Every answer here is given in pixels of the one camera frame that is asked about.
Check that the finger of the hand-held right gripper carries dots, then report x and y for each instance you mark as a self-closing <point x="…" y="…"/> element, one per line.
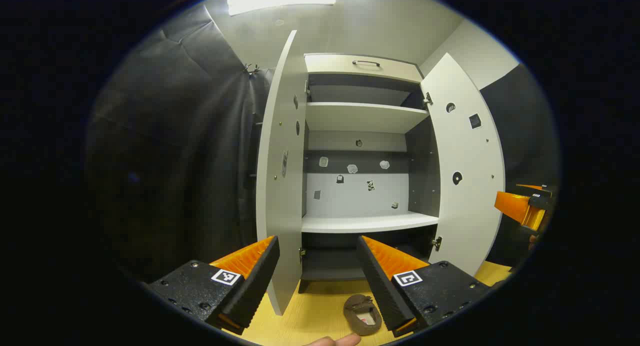
<point x="515" y="206"/>
<point x="537" y="188"/>

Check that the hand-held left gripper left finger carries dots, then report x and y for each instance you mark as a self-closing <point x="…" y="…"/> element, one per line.
<point x="250" y="291"/>

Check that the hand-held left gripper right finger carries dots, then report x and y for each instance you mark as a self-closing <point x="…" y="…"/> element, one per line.
<point x="387" y="296"/>

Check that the brown fuzzy shoe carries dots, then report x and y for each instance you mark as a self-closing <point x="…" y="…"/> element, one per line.
<point x="356" y="322"/>

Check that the white cabinet door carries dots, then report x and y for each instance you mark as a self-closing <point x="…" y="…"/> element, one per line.
<point x="467" y="211"/>
<point x="280" y="186"/>

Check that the white shoe cabinet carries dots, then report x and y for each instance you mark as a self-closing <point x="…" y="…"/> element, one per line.
<point x="365" y="118"/>

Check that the white cabinet drawer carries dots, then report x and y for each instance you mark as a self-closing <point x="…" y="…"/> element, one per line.
<point x="340" y="66"/>

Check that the black backdrop cloth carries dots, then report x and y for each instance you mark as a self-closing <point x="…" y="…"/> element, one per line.
<point x="175" y="161"/>

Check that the metal clip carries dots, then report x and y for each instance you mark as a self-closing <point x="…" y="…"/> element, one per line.
<point x="251" y="69"/>

